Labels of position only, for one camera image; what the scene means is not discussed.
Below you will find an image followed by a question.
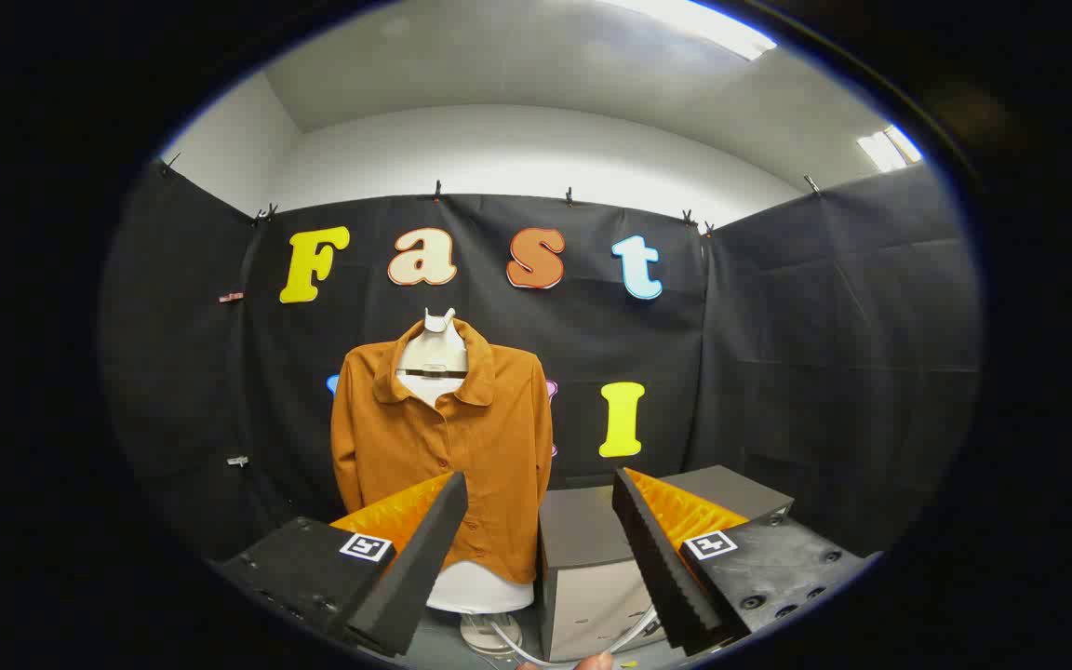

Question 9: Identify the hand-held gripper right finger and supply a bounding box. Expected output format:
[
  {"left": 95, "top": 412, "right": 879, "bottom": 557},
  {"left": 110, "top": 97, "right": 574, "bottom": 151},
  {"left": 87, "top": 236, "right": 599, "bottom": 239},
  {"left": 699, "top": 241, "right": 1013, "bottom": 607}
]
[{"left": 612, "top": 467, "right": 872, "bottom": 657}]

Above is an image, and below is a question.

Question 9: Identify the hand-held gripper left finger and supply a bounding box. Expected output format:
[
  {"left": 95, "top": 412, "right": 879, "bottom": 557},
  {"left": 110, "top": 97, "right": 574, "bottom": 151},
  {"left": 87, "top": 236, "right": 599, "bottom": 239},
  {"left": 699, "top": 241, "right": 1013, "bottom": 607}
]
[{"left": 210, "top": 470, "right": 469, "bottom": 657}]

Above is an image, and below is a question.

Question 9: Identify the orange button-up shirt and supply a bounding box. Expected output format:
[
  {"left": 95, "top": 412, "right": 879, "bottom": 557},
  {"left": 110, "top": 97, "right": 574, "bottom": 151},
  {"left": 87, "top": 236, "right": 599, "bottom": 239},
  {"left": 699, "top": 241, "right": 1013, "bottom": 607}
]
[{"left": 330, "top": 317, "right": 555, "bottom": 585}]

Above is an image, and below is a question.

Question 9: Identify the grey cabinet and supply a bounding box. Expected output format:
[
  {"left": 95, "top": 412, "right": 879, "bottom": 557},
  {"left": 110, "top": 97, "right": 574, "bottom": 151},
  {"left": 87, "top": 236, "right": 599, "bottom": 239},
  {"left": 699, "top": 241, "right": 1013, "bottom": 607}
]
[{"left": 536, "top": 464, "right": 795, "bottom": 663}]

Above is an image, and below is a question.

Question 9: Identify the white mannequin torso form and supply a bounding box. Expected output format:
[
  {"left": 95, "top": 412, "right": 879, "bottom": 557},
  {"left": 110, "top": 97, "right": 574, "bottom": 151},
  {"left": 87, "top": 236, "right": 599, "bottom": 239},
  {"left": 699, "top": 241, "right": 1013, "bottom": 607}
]
[{"left": 395, "top": 308, "right": 535, "bottom": 658}]

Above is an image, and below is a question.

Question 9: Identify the black backdrop cloth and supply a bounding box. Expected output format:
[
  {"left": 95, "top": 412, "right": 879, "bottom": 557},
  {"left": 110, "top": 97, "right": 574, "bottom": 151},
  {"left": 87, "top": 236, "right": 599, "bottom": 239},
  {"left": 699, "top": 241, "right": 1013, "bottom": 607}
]
[{"left": 99, "top": 158, "right": 982, "bottom": 561}]

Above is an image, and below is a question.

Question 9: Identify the small ceiling light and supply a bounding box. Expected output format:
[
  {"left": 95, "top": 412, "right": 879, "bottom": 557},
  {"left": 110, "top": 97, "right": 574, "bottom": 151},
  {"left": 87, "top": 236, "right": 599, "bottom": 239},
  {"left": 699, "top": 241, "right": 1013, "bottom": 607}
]
[{"left": 856, "top": 125, "right": 924, "bottom": 174}]

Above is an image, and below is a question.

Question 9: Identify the long ceiling light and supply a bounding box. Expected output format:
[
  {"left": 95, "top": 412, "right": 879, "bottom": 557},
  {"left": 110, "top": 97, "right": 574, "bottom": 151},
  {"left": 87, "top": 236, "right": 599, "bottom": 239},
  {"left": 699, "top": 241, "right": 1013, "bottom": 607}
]
[{"left": 606, "top": 0, "right": 779, "bottom": 62}]

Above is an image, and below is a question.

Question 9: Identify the white hose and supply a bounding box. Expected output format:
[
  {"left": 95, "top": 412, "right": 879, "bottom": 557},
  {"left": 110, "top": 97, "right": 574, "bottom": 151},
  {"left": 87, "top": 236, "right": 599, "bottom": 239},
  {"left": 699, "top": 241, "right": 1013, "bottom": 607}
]
[{"left": 488, "top": 605, "right": 661, "bottom": 669}]

